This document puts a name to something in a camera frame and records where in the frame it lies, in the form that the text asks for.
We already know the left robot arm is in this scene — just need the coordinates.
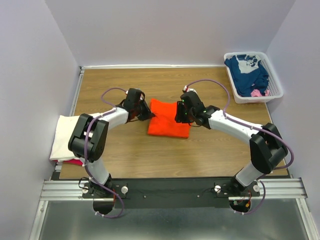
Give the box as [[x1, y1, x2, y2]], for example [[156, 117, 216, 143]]
[[68, 88, 155, 196]]

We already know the white plastic laundry basket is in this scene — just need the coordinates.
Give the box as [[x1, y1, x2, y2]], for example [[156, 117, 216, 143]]
[[224, 51, 284, 104]]

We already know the white folded t-shirt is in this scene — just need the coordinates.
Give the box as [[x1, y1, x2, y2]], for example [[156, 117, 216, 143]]
[[49, 115, 80, 163]]

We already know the magenta folded t-shirt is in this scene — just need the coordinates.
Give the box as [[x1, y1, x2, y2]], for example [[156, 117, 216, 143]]
[[58, 158, 83, 166]]

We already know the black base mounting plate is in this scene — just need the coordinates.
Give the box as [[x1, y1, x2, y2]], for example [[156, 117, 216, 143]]
[[78, 177, 261, 215]]

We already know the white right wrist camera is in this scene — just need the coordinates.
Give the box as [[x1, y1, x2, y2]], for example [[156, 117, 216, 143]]
[[182, 85, 197, 93]]

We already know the orange t-shirt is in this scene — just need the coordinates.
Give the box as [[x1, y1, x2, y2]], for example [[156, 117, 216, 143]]
[[147, 98, 191, 139]]

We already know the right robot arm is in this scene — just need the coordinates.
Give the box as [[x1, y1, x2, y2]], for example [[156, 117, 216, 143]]
[[174, 91, 288, 196]]

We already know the navy blue printed t-shirt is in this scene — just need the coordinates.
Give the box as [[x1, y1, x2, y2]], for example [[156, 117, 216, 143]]
[[224, 54, 269, 98]]

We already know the pink garment in basket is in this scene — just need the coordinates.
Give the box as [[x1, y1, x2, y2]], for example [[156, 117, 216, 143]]
[[250, 89, 270, 97]]

